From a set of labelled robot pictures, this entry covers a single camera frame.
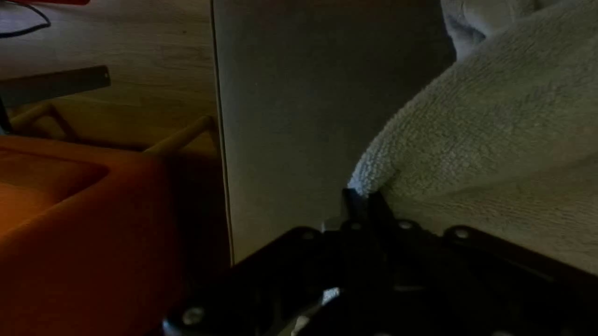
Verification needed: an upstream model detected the brown sofa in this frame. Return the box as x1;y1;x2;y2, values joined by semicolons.
212;0;455;262

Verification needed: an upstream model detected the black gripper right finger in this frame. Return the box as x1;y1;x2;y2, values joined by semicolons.
369;195;598;336

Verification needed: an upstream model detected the orange armchair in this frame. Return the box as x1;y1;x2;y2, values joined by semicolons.
0;137;186;336

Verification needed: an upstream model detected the grey towel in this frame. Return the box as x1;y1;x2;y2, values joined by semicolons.
350;0;598;273

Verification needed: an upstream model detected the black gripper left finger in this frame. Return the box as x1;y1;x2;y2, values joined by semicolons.
163;189;367;336

